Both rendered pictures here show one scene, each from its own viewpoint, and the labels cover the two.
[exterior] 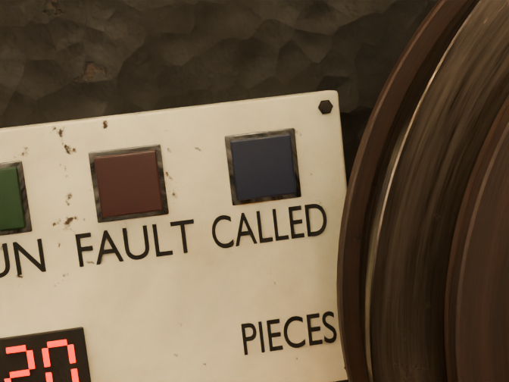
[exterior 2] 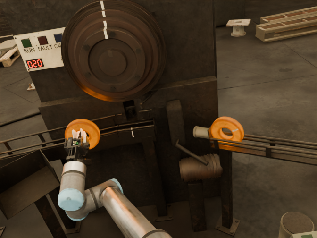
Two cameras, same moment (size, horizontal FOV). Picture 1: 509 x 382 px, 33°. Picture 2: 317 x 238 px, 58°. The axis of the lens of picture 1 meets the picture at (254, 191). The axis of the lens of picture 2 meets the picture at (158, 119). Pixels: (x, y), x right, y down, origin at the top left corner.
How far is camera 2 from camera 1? 105 cm
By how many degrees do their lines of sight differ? 25
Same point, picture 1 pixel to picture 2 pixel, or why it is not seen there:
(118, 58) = (38, 23)
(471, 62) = (66, 32)
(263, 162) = (58, 37)
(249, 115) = (55, 31)
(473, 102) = (67, 36)
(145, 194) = (44, 42)
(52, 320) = (37, 57)
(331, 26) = (65, 18)
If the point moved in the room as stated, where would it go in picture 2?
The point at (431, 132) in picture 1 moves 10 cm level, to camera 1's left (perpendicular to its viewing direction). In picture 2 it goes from (63, 39) to (42, 42)
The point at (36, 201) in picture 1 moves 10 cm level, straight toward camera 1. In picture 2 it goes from (32, 43) to (28, 49)
